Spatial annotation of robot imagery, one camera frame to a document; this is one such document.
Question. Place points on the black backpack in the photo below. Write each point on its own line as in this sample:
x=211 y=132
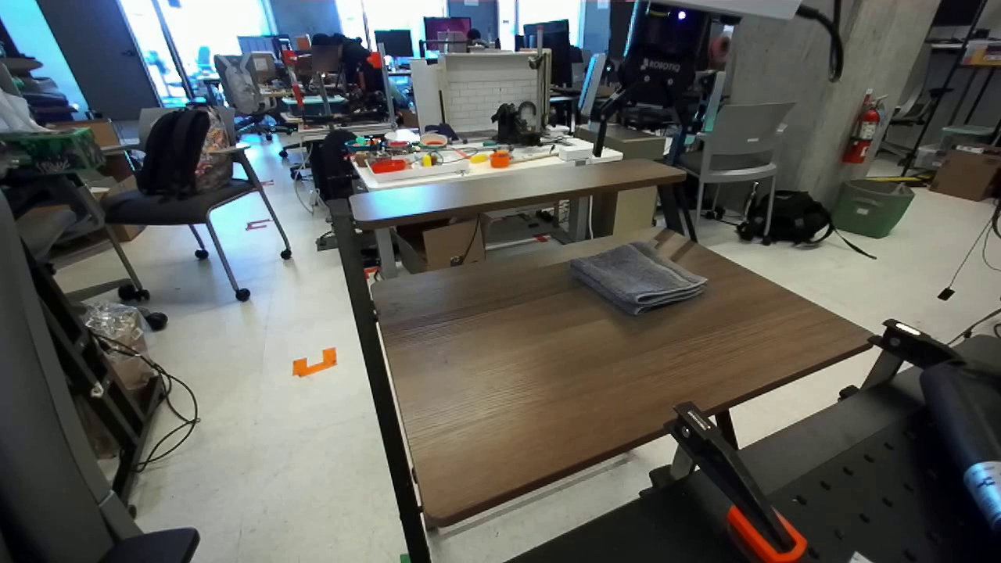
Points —
x=173 y=151

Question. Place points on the black metal clamp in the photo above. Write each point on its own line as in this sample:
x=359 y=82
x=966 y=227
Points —
x=908 y=343

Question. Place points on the grey swivel office chair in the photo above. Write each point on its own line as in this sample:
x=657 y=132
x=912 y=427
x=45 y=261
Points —
x=242 y=84

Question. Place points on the black headphones on stand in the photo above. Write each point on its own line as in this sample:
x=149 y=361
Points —
x=513 y=121

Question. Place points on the black perforated base platform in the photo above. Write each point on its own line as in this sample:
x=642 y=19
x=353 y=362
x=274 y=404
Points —
x=865 y=487

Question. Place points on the brown desk with white legs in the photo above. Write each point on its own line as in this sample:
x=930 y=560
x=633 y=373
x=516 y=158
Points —
x=502 y=192

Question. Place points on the dark grey chair back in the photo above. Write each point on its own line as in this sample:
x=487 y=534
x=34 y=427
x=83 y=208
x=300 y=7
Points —
x=32 y=449

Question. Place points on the green plastic bin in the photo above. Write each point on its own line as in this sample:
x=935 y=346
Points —
x=869 y=208

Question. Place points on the white tray with small parts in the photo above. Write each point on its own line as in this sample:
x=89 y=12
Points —
x=541 y=158

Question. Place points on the black bag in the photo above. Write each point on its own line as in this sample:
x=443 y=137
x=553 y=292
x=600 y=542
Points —
x=785 y=215

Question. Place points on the black tripod stand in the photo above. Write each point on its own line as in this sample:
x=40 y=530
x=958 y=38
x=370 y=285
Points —
x=974 y=250

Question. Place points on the small cardboard box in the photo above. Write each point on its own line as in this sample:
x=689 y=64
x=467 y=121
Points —
x=443 y=243

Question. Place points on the red fire extinguisher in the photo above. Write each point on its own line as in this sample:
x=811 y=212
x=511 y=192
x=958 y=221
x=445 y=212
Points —
x=860 y=132

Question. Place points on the black office chair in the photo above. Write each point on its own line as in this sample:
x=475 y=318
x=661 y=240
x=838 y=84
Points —
x=168 y=208

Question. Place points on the black metal table frame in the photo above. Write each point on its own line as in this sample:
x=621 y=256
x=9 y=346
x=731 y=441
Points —
x=359 y=301

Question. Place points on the grey mesh chair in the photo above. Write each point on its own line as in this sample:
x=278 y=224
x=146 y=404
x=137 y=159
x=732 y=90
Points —
x=742 y=136

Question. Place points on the dark metal storage rack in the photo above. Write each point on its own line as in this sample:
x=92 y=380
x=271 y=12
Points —
x=63 y=312

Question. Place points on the grey terry cloth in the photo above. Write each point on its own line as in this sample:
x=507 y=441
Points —
x=636 y=277

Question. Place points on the white upright panel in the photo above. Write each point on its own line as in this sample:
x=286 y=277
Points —
x=478 y=88

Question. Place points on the large cardboard box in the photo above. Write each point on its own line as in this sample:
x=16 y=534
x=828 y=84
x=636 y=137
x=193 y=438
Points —
x=966 y=172

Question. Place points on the black cylinder with blue label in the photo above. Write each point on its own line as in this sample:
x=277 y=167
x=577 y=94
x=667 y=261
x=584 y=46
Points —
x=965 y=416

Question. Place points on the computer monitor with pink screen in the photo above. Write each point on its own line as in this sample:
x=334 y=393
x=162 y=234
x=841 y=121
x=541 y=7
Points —
x=448 y=32

